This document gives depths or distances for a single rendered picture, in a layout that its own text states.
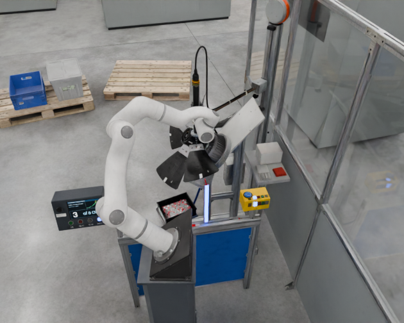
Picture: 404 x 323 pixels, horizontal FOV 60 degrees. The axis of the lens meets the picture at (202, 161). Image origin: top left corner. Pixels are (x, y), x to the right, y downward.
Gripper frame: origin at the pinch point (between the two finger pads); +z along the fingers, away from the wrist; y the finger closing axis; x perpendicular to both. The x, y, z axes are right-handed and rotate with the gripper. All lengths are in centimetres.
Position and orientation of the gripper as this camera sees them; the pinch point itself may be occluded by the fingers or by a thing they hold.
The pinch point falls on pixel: (196, 105)
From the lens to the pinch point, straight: 207.5
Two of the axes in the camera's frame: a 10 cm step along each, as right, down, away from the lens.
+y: 9.8, -1.2, 1.4
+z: -1.8, -6.5, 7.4
